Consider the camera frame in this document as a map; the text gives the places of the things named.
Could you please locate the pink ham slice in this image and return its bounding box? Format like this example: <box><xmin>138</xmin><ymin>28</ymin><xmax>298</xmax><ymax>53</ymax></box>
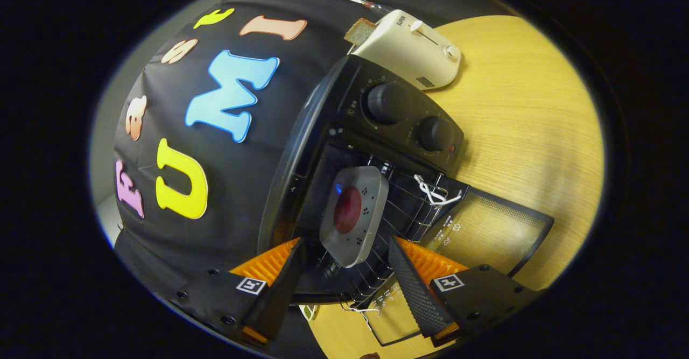
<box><xmin>334</xmin><ymin>187</ymin><xmax>362</xmax><ymax>234</ymax></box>

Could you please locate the white pop-up toaster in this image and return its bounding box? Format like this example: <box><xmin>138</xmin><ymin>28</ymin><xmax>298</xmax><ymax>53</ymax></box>
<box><xmin>350</xmin><ymin>9</ymin><xmax>462</xmax><ymax>90</ymax></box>

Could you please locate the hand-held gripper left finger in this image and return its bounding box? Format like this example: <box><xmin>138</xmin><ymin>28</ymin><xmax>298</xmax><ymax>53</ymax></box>
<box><xmin>168</xmin><ymin>238</ymin><xmax>305</xmax><ymax>344</ymax></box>

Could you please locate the toasted bread slice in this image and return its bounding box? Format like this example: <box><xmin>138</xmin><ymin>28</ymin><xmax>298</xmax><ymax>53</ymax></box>
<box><xmin>344</xmin><ymin>18</ymin><xmax>377</xmax><ymax>46</ymax></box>

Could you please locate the white square plate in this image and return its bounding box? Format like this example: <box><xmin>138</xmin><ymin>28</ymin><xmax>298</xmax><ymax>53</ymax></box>
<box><xmin>319</xmin><ymin>166</ymin><xmax>389</xmax><ymax>268</ymax></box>

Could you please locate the black toaster oven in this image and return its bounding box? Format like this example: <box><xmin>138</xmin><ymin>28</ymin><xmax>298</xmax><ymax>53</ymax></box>
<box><xmin>257</xmin><ymin>55</ymin><xmax>555</xmax><ymax>346</ymax></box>

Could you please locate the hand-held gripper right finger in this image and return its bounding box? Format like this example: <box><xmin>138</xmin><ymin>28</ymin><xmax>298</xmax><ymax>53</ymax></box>
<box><xmin>388</xmin><ymin>235</ymin><xmax>542</xmax><ymax>347</ymax></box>

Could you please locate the metal wire oven rack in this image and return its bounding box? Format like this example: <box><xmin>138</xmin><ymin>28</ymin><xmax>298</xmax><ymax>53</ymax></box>
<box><xmin>307</xmin><ymin>154</ymin><xmax>463</xmax><ymax>316</ymax></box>

